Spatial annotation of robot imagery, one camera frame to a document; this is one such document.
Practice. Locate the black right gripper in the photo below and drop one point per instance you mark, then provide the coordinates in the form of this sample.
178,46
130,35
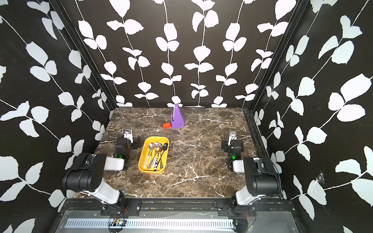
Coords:
225,145

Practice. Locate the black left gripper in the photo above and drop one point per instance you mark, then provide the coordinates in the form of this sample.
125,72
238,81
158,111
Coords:
137,143

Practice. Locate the yellow plastic storage box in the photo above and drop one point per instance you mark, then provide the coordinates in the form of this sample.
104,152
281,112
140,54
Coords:
162,140

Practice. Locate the white handled steel spoon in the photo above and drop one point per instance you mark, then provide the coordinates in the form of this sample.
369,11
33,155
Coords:
150,147

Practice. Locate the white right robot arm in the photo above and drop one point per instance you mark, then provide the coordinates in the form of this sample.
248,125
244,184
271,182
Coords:
235,163

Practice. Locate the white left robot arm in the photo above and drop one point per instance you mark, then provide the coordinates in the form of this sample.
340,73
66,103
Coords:
86,174

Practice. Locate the red small block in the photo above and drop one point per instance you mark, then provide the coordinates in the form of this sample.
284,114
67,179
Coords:
167,125

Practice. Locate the purple plastic stand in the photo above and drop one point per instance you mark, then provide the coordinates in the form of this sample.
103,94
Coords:
177,119

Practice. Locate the small green circuit board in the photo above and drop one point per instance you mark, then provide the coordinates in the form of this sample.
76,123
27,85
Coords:
117,223

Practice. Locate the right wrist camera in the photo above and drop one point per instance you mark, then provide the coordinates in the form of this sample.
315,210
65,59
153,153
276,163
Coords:
232,136

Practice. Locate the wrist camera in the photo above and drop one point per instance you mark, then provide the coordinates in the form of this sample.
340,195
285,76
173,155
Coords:
128,134
232,136

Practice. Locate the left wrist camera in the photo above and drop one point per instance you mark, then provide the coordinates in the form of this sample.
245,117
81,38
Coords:
128,134

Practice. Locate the black aluminium frame rail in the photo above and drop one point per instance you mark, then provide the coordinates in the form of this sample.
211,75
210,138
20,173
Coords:
262,139

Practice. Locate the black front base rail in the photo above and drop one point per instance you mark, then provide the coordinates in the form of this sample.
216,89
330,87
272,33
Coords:
222,206

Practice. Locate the white slotted cable duct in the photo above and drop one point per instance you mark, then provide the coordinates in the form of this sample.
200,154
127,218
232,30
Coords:
154,223

